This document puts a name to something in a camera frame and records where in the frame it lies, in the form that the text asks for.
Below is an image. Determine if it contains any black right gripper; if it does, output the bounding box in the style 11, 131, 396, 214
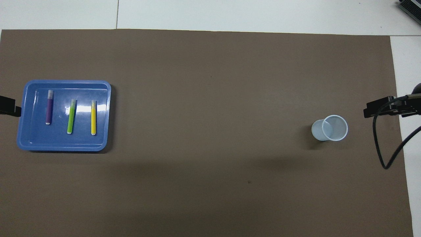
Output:
363, 82, 421, 118

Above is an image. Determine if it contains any purple marker pen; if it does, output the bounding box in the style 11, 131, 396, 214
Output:
45, 90, 54, 125

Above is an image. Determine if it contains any green marker pen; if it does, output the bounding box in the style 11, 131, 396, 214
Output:
67, 99, 77, 135

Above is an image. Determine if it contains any yellow marker pen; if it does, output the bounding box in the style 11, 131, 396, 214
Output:
91, 100, 97, 136

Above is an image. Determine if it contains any clear plastic cup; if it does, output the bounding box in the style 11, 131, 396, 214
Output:
311, 115, 349, 142

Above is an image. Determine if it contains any blue plastic tray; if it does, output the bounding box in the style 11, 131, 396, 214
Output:
16, 80, 111, 152

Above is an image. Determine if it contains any grey ribbed device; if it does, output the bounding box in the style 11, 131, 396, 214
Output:
398, 0, 421, 17

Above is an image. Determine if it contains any brown paper table mat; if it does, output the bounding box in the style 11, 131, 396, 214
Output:
0, 29, 414, 237

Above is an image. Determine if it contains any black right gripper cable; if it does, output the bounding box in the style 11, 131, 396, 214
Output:
372, 95, 421, 170

